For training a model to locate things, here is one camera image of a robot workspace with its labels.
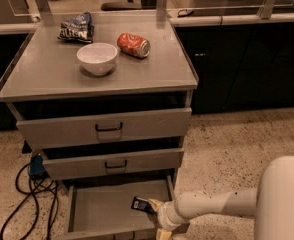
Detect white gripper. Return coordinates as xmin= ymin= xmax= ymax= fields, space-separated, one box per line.
xmin=148 ymin=199 xmax=189 ymax=240

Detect dark blueberry rxbar wrapper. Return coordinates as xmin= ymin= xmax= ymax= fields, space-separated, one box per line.
xmin=131 ymin=196 xmax=155 ymax=215

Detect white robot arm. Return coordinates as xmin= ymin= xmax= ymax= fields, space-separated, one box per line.
xmin=149 ymin=156 xmax=294 ymax=240

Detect grey bottom drawer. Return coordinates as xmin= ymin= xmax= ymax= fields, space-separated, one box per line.
xmin=54 ymin=174 xmax=174 ymax=240

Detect grey drawer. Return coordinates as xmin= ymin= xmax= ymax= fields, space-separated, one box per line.
xmin=43 ymin=148 xmax=184 ymax=180
xmin=17 ymin=108 xmax=191 ymax=149
xmin=54 ymin=174 xmax=174 ymax=240

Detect grey middle drawer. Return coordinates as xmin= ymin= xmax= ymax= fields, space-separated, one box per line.
xmin=43 ymin=148 xmax=184 ymax=180

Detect grey top drawer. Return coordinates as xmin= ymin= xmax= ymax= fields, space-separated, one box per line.
xmin=17 ymin=108 xmax=191 ymax=149

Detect grey drawer cabinet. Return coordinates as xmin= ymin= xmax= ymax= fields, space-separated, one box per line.
xmin=0 ymin=11 xmax=197 ymax=240

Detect dark counter cabinets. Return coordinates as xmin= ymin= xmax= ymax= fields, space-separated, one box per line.
xmin=0 ymin=20 xmax=294 ymax=120

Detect blue power box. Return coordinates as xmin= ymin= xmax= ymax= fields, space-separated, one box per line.
xmin=28 ymin=154 xmax=48 ymax=179

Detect white ceramic bowl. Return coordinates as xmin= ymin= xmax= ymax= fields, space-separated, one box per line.
xmin=77 ymin=43 xmax=118 ymax=76

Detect red soda can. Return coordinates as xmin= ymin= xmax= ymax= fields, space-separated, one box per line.
xmin=117 ymin=33 xmax=150 ymax=59

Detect blue chip bag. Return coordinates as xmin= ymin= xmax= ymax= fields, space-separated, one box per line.
xmin=58 ymin=11 xmax=94 ymax=43

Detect black floor cables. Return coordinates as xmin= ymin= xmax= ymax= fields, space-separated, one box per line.
xmin=0 ymin=162 xmax=60 ymax=240

